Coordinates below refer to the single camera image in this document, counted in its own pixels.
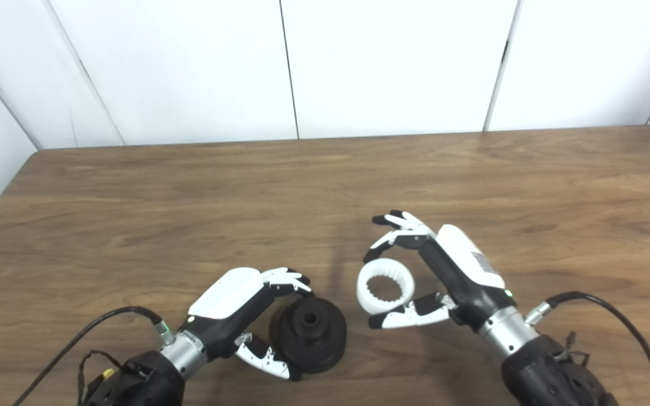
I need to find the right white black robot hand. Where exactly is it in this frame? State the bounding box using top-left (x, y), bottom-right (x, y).
top-left (362, 210), bottom-right (515, 330)

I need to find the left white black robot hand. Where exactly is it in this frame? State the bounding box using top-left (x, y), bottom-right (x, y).
top-left (181, 267), bottom-right (313, 381)

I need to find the white plastic ring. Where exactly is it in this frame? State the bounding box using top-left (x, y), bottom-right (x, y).
top-left (357, 258), bottom-right (415, 315)

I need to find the round black plastic part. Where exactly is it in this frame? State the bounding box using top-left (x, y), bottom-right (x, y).
top-left (269, 297), bottom-right (348, 374)

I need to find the thin black wire loop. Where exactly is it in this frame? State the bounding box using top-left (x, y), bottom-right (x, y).
top-left (554, 333), bottom-right (591, 364)

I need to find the thin wire with yellow connector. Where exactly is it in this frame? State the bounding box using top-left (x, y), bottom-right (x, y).
top-left (78, 350), bottom-right (118, 404)

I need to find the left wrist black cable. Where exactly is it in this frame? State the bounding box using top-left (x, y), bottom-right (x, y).
top-left (12, 306), bottom-right (175, 406)

